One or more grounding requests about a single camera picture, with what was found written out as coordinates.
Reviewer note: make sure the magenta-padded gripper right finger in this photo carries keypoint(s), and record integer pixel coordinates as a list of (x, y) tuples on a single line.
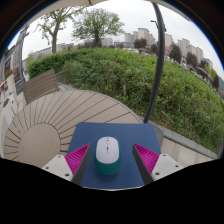
[(164, 165)]

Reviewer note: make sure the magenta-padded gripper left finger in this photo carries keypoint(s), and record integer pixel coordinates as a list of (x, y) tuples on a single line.
[(58, 166)]

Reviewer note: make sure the white and teal computer mouse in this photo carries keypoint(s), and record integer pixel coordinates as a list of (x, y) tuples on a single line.
[(107, 151)]

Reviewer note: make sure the blue square mouse pad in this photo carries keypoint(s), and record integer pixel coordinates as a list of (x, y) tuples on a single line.
[(128, 133)]

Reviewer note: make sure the white planter with orange flowers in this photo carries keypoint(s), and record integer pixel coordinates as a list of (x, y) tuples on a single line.
[(6, 108)]

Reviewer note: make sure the brown slatted outdoor chair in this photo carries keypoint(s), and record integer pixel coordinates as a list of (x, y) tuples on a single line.
[(40, 85)]

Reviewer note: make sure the dark curved parasol pole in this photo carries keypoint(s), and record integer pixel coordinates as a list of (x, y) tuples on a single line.
[(158, 66)]

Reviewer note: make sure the grey sign pillar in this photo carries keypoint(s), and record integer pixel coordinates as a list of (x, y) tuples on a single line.
[(20, 56)]

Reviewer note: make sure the tall thin-crowned tree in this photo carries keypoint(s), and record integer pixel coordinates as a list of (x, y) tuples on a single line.
[(54, 33)]

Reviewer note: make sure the distant apartment buildings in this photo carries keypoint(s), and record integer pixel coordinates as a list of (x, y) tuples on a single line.
[(143, 34)]

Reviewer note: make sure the round full-crowned tree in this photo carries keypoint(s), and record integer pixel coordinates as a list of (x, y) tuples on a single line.
[(96, 23)]

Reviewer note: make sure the beige parasol canopy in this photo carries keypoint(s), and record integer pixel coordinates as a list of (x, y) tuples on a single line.
[(80, 2)]

